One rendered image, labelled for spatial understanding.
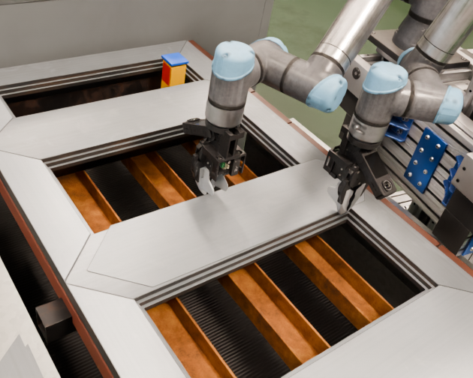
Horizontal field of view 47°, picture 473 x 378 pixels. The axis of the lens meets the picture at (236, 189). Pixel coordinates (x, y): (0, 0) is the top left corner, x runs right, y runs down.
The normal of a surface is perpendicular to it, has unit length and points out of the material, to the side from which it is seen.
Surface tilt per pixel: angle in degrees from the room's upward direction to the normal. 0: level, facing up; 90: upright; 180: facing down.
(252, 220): 0
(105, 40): 90
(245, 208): 0
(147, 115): 0
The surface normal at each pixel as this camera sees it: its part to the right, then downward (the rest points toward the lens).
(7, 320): 0.16, -0.76
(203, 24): 0.58, 0.59
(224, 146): -0.80, 0.27
